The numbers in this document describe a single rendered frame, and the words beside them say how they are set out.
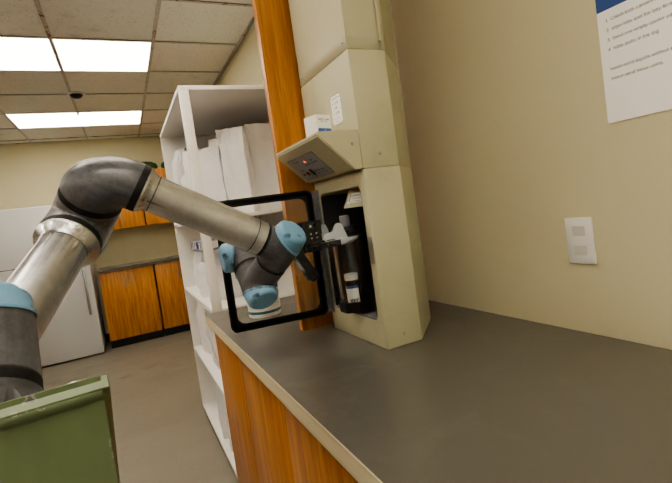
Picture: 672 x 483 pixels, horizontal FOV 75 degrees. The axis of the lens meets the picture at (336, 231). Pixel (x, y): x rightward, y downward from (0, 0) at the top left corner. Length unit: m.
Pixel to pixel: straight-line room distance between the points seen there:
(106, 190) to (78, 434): 0.56
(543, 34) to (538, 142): 0.26
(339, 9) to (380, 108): 0.26
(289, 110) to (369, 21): 0.40
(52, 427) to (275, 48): 1.29
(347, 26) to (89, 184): 0.71
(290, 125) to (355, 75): 0.37
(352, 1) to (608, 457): 1.07
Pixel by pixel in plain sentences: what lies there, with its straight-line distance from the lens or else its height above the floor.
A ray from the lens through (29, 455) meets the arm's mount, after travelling 0.43.
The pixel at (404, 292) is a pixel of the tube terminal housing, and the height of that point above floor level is 1.08.
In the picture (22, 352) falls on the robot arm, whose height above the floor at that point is 1.22.
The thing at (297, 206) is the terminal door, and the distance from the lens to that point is 1.37.
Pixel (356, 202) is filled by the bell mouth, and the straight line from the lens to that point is 1.22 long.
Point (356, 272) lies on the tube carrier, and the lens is 1.21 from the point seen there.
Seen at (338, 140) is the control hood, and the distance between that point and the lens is 1.10.
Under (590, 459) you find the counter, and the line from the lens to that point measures 0.75.
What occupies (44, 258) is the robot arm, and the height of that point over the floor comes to 1.31.
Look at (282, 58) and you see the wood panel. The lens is 1.52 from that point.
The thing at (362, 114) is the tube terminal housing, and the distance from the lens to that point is 1.15.
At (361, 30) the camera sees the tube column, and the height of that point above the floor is 1.76.
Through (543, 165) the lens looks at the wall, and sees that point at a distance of 1.27.
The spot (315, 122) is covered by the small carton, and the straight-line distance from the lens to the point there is 1.18.
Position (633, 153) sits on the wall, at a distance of 1.14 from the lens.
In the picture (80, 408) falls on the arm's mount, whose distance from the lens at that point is 0.42.
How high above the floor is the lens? 1.32
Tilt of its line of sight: 3 degrees down
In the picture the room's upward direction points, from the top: 8 degrees counter-clockwise
